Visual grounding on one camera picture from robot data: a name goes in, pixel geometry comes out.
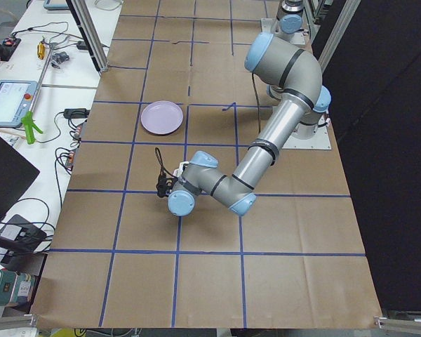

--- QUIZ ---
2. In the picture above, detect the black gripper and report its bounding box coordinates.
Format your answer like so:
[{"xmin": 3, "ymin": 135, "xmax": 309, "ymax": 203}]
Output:
[{"xmin": 173, "ymin": 164, "xmax": 189, "ymax": 191}]

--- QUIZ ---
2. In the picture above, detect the white faceted mug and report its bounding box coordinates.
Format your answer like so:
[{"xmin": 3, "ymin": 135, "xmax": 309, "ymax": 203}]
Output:
[{"xmin": 173, "ymin": 161, "xmax": 189, "ymax": 177}]

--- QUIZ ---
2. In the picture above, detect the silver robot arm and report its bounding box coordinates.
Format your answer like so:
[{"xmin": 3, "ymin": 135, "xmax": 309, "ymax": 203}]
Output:
[
  {"xmin": 168, "ymin": 32, "xmax": 322, "ymax": 217},
  {"xmin": 272, "ymin": 0, "xmax": 311, "ymax": 42}
]

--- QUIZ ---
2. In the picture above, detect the lilac round plate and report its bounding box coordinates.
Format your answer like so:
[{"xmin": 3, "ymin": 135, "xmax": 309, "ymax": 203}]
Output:
[{"xmin": 141, "ymin": 100, "xmax": 183, "ymax": 136}]

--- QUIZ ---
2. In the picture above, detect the brown paper table cover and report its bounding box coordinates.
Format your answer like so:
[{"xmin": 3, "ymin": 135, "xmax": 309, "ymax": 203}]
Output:
[{"xmin": 32, "ymin": 1, "xmax": 380, "ymax": 329}]

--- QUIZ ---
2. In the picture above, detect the black power adapter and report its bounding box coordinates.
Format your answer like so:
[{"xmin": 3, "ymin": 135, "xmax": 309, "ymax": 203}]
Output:
[{"xmin": 63, "ymin": 108, "xmax": 90, "ymax": 119}]

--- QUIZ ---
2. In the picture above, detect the green grabber tool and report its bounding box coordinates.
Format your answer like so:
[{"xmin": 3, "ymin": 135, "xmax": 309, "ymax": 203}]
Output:
[{"xmin": 21, "ymin": 39, "xmax": 53, "ymax": 145}]

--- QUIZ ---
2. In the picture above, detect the black laptop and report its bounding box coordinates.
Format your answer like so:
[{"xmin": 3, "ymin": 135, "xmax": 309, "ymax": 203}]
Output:
[{"xmin": 0, "ymin": 137, "xmax": 39, "ymax": 220}]

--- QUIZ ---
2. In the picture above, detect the blue teach pendant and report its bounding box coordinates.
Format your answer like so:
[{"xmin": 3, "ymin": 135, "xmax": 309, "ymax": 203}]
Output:
[{"xmin": 0, "ymin": 80, "xmax": 37, "ymax": 128}]

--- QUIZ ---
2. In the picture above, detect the aluminium frame post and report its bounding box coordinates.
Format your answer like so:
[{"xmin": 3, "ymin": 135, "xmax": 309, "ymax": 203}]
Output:
[{"xmin": 66, "ymin": 0, "xmax": 109, "ymax": 73}]

